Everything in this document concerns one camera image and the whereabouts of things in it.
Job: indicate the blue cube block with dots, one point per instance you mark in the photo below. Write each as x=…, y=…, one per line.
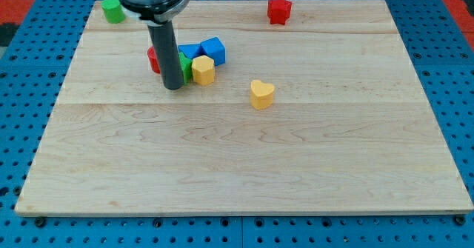
x=215, y=49

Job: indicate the red round block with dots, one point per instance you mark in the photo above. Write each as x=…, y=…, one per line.
x=151, y=54

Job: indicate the wooden board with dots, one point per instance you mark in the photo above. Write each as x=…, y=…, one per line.
x=350, y=130

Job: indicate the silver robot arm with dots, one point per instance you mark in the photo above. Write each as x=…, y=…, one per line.
x=158, y=16

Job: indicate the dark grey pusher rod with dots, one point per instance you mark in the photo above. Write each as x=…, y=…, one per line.
x=164, y=43

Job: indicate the blue flat block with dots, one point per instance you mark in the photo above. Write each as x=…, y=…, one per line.
x=191, y=51

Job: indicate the red star block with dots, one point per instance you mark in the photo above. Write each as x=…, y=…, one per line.
x=278, y=11

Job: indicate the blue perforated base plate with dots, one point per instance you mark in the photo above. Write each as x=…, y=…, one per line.
x=36, y=62

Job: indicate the green cylinder block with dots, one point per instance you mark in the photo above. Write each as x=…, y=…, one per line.
x=112, y=11

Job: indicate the green star block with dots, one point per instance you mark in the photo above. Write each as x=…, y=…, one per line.
x=186, y=66

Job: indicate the yellow heart block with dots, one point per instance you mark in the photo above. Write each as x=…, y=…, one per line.
x=261, y=94

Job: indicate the yellow hexagon block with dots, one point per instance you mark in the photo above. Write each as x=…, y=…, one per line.
x=203, y=70

